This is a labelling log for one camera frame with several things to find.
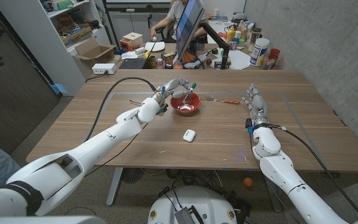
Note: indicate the SPAM can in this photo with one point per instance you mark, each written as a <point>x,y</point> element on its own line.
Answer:
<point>168,57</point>

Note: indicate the printed cardboard box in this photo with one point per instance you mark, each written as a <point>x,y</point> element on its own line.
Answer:
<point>76,35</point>

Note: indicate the yellow mustard bottle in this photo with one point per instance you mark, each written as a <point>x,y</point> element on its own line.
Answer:
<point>230,35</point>

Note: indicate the green-capped marker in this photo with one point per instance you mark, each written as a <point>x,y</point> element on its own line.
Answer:
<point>193,86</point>

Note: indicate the red labelled tin can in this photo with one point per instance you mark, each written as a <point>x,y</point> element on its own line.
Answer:
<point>159,63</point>

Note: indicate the white plate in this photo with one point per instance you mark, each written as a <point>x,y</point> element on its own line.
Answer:
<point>155,46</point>

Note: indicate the black keyboard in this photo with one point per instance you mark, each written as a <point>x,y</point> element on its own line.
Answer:
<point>134,63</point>

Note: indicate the open cardboard box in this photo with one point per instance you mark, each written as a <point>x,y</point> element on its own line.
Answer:
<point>95,51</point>

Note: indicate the dark wooden door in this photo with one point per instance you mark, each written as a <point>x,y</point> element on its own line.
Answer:
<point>11,93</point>

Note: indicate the white shelf unit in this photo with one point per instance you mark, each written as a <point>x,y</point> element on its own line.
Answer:
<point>36,37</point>

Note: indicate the white wipes canister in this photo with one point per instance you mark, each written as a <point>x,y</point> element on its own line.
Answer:
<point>259,53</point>

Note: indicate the white power box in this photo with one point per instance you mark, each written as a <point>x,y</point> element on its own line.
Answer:
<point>104,68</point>

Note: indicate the white AirPods case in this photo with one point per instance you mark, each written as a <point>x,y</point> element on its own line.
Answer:
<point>189,135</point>

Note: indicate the white paper sheet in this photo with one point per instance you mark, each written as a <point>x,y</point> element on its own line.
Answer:
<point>238,60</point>

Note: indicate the clear jar with black lid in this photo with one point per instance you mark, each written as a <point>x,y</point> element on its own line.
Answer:
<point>255,37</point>

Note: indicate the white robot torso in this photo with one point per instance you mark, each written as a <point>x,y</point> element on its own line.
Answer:
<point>194,199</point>

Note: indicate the wooden toy house box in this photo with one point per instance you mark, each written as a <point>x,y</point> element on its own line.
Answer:
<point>132,40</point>

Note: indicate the seated person in grey shirt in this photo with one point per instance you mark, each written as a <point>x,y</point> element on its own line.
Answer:
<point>174,12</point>

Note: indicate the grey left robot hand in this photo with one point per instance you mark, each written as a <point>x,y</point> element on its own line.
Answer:
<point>169,88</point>

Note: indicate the grey table leg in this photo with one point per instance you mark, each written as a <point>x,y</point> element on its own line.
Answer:
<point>114,186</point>
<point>273,203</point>

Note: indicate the orange ball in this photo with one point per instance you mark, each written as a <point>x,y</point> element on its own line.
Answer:
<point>248,182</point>

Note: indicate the small orange basketball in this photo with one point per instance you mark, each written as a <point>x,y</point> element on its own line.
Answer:
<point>187,57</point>

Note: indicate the computer monitor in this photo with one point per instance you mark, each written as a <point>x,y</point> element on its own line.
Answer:
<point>186,28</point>

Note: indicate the red bowl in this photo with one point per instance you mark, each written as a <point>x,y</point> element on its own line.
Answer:
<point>196,101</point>

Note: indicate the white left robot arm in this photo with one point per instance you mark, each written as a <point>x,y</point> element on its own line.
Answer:
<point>57,174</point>

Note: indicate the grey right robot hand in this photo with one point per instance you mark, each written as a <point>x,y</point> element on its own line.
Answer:
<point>259,107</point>

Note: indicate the black blue-tipped screwdriver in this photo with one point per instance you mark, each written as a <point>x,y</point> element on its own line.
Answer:
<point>135,102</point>

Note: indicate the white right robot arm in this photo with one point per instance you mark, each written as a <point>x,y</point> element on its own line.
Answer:
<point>287,174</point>

